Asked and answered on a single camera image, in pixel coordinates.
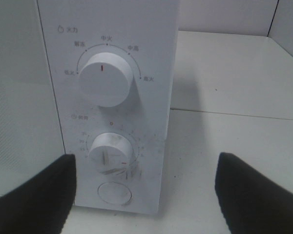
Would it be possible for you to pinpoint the white microwave door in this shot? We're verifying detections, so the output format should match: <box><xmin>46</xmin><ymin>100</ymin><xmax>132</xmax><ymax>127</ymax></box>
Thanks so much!
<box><xmin>0</xmin><ymin>0</ymin><xmax>64</xmax><ymax>195</ymax></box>

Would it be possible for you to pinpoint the upper white power knob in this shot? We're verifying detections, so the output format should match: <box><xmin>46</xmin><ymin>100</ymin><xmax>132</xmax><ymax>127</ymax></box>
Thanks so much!
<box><xmin>78</xmin><ymin>52</ymin><xmax>134</xmax><ymax>107</ymax></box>

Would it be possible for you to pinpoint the white microwave oven body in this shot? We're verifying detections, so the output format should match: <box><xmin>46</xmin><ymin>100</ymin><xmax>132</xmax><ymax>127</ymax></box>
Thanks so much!
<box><xmin>37</xmin><ymin>0</ymin><xmax>179</xmax><ymax>214</ymax></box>

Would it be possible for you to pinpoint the white timer knob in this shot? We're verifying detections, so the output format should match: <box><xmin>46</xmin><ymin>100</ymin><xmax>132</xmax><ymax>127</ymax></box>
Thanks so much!
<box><xmin>88</xmin><ymin>132</ymin><xmax>136</xmax><ymax>175</ymax></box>

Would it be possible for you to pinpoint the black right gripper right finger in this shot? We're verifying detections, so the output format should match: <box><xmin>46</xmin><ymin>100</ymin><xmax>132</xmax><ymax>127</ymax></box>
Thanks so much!
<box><xmin>214</xmin><ymin>152</ymin><xmax>293</xmax><ymax>234</ymax></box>

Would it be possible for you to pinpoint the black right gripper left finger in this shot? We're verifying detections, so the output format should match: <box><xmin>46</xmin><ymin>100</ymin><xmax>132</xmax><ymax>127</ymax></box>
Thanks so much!
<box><xmin>0</xmin><ymin>154</ymin><xmax>77</xmax><ymax>234</ymax></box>

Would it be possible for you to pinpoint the round white door button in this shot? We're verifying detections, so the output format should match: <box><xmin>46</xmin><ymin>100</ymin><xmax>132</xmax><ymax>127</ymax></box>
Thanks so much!
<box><xmin>97</xmin><ymin>182</ymin><xmax>132</xmax><ymax>205</ymax></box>

